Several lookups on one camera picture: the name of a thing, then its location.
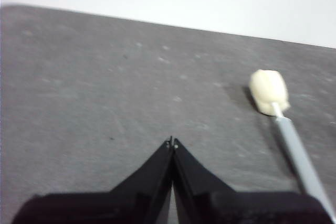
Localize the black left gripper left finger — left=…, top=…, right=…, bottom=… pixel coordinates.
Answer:
left=12, top=136, right=174, bottom=224

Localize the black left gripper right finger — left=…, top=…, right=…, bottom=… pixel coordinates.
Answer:
left=172, top=138, right=334, bottom=224

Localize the grey-handled sponge cup brush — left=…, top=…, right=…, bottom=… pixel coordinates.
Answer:
left=248, top=69, right=336, bottom=222

